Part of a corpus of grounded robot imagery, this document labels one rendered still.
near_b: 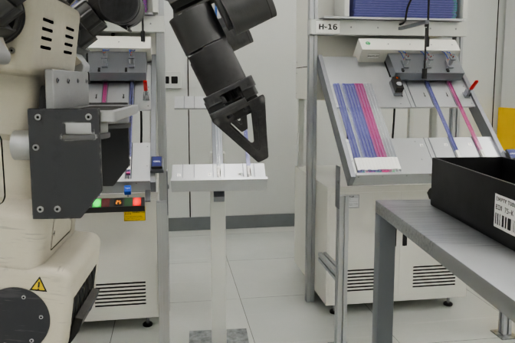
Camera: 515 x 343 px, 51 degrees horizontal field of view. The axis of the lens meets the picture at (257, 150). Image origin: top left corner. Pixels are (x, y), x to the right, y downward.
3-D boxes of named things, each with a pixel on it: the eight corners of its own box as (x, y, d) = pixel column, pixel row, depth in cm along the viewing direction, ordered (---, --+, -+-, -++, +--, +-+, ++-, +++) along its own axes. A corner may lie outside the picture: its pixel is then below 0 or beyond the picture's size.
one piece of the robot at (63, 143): (1, 221, 78) (-8, 68, 75) (57, 185, 105) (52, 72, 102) (116, 219, 79) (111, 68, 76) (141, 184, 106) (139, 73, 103)
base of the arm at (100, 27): (58, 22, 114) (40, 14, 102) (89, -2, 114) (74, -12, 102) (85, 55, 116) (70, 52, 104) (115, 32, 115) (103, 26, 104)
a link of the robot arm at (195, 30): (167, 17, 71) (162, 11, 65) (214, -6, 71) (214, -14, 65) (191, 65, 72) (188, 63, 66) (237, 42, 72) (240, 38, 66)
